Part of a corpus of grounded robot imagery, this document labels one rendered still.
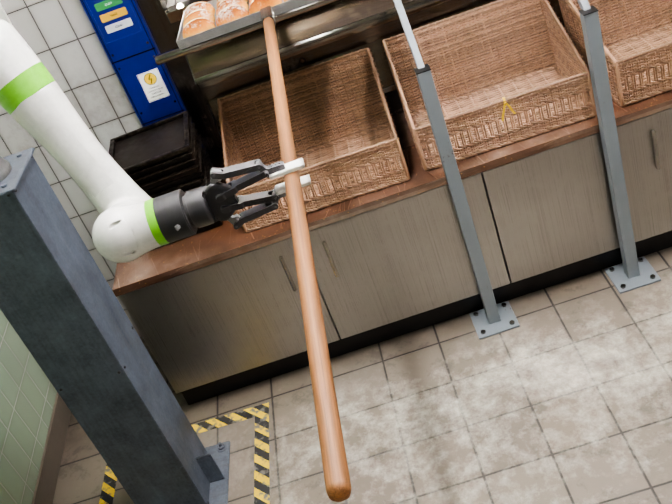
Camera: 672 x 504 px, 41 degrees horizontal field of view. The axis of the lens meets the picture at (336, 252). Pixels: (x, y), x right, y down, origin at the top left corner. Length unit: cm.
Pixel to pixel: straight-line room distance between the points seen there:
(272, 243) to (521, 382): 88
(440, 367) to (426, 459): 38
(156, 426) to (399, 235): 94
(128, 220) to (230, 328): 130
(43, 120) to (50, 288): 63
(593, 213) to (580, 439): 76
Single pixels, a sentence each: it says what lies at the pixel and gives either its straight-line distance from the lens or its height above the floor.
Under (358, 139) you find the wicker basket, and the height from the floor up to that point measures 59.
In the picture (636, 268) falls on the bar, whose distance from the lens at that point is 308.
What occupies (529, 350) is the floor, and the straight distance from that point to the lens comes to 291.
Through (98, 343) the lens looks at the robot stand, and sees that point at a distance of 243.
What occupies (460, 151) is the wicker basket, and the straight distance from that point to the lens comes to 278.
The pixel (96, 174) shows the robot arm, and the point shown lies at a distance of 184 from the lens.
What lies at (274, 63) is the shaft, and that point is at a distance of 221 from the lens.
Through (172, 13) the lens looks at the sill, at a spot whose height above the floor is 117.
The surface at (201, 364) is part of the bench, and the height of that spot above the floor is 19.
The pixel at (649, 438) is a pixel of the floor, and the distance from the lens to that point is 261.
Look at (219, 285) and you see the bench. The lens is 286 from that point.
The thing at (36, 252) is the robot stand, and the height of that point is 102.
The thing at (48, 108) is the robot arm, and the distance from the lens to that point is 184.
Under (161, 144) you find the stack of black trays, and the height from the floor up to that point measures 87.
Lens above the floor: 197
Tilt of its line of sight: 33 degrees down
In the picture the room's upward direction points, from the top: 22 degrees counter-clockwise
